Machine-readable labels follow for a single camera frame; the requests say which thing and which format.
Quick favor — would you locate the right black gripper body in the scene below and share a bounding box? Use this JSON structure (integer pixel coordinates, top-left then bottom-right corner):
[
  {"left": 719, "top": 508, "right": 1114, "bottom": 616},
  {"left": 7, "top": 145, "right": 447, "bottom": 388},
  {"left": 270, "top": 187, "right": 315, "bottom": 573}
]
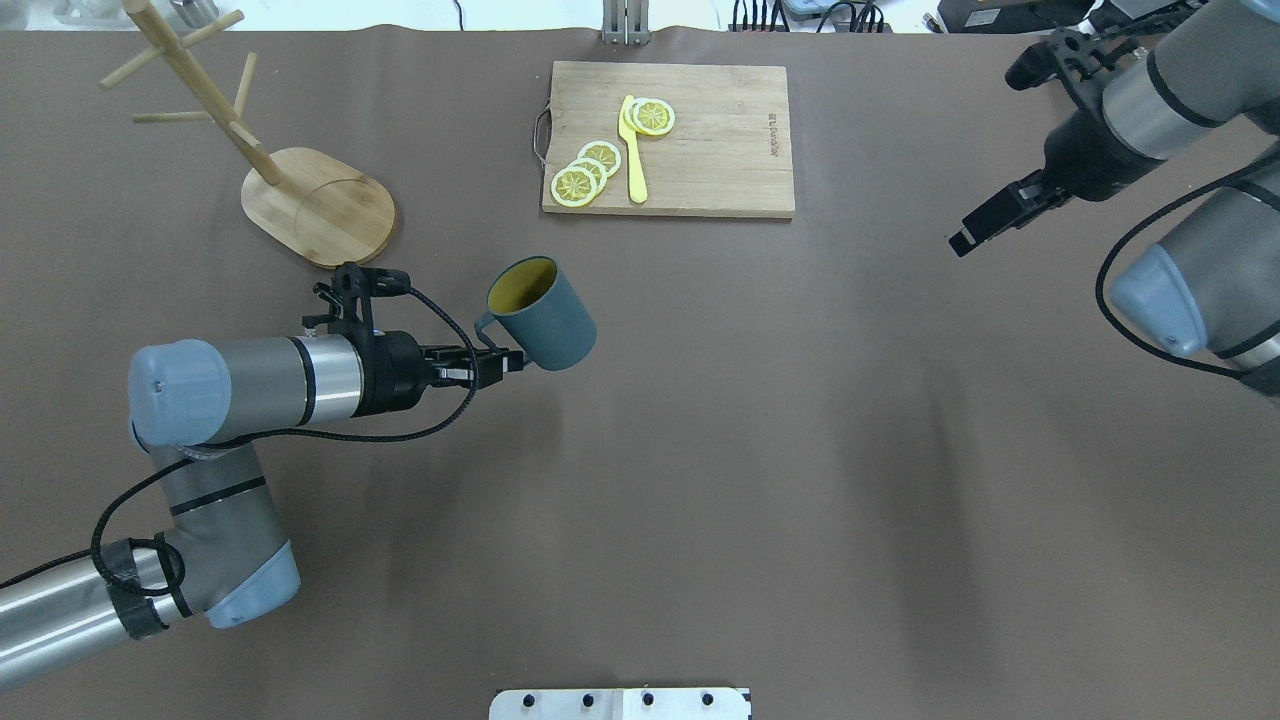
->
[{"left": 1037, "top": 109, "right": 1161, "bottom": 202}]

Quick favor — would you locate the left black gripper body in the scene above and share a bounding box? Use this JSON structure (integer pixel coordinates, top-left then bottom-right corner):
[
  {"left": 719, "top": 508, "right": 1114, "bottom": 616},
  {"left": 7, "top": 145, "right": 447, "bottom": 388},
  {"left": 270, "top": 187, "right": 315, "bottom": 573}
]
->
[{"left": 358, "top": 331, "right": 430, "bottom": 416}]

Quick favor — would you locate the blue mug yellow inside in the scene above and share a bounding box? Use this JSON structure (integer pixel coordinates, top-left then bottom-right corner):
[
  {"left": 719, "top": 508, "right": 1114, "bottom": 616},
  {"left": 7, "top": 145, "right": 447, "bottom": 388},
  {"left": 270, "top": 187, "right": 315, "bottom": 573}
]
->
[{"left": 474, "top": 255, "right": 596, "bottom": 372}]

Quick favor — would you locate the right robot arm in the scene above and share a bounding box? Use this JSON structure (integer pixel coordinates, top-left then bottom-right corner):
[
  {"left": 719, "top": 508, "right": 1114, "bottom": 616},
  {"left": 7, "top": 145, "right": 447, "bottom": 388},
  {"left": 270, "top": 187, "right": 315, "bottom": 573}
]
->
[{"left": 948, "top": 1, "right": 1279, "bottom": 402}]

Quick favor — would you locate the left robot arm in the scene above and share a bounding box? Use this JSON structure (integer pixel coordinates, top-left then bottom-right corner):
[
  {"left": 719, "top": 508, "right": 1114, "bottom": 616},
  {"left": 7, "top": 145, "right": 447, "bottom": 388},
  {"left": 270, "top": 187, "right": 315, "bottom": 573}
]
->
[{"left": 1, "top": 331, "right": 525, "bottom": 689}]

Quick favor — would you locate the wooden cup rack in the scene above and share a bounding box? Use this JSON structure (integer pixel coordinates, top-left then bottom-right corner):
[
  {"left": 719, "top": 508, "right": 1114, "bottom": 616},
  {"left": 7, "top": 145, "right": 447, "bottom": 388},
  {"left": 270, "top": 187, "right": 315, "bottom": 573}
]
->
[{"left": 99, "top": 1, "right": 397, "bottom": 268}]

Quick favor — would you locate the middle lemon slice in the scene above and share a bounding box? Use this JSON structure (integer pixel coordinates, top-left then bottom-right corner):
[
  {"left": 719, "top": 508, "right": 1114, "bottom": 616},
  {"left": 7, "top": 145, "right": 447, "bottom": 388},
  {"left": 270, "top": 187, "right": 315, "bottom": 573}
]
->
[{"left": 568, "top": 158, "right": 609, "bottom": 187}]

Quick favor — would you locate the upper lemon slice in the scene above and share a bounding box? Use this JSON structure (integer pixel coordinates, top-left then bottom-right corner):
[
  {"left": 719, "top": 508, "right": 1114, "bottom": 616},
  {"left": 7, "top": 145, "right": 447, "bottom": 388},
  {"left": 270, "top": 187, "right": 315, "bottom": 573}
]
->
[{"left": 577, "top": 140, "right": 623, "bottom": 178}]

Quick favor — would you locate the bamboo cutting board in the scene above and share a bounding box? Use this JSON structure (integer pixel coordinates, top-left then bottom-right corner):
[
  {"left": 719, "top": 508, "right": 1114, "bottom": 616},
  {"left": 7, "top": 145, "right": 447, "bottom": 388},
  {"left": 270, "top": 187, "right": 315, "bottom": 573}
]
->
[{"left": 541, "top": 61, "right": 796, "bottom": 219}]

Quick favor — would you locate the lemon slice on knife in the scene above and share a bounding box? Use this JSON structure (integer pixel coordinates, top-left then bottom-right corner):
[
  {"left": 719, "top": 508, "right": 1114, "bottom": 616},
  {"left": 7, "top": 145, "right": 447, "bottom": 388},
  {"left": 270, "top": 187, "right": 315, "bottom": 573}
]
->
[{"left": 628, "top": 97, "right": 676, "bottom": 137}]

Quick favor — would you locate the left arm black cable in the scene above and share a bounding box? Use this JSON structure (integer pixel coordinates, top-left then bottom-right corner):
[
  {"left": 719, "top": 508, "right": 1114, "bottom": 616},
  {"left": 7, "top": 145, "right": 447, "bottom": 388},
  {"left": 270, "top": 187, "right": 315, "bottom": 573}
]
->
[{"left": 0, "top": 286, "right": 481, "bottom": 601}]

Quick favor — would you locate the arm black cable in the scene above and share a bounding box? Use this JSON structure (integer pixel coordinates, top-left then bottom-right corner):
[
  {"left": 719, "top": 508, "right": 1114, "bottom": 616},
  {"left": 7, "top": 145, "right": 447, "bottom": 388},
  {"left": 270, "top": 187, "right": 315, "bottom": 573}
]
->
[
  {"left": 0, "top": 286, "right": 481, "bottom": 601},
  {"left": 1096, "top": 150, "right": 1280, "bottom": 380}
]

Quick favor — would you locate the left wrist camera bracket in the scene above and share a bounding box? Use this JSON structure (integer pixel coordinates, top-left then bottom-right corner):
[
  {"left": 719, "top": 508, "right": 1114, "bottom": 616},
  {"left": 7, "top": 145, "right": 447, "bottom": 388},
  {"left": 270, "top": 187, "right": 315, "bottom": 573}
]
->
[{"left": 301, "top": 263, "right": 412, "bottom": 345}]

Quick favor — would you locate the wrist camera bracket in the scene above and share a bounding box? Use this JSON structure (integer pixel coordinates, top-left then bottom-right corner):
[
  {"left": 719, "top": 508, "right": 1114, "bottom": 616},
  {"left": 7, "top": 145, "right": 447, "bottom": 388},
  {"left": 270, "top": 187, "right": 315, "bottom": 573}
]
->
[
  {"left": 301, "top": 263, "right": 412, "bottom": 345},
  {"left": 1004, "top": 27, "right": 1146, "bottom": 108}
]

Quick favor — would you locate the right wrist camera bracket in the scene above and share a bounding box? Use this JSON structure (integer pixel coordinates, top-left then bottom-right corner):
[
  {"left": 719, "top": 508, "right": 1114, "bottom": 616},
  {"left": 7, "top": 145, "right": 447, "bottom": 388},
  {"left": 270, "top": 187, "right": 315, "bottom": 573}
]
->
[{"left": 1004, "top": 27, "right": 1146, "bottom": 108}]

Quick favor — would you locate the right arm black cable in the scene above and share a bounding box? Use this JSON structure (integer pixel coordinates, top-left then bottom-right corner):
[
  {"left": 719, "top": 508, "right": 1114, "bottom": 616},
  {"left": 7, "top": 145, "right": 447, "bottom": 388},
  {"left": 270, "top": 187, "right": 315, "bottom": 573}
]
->
[{"left": 1096, "top": 150, "right": 1280, "bottom": 380}]

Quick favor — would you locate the lemon slice near handle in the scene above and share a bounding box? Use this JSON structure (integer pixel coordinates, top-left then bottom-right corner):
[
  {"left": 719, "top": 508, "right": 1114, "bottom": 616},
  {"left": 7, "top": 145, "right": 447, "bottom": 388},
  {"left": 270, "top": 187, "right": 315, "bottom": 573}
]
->
[{"left": 549, "top": 167, "right": 600, "bottom": 208}]

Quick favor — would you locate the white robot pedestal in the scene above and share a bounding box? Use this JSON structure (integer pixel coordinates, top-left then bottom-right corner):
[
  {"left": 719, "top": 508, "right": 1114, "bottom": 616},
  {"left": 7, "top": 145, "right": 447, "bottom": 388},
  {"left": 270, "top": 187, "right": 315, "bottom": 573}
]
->
[{"left": 488, "top": 685, "right": 753, "bottom": 719}]

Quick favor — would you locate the aluminium frame post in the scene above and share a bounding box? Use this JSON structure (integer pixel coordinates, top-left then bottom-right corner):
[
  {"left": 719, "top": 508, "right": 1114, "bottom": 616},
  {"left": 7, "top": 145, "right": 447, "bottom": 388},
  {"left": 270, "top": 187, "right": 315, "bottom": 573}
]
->
[{"left": 602, "top": 0, "right": 652, "bottom": 47}]

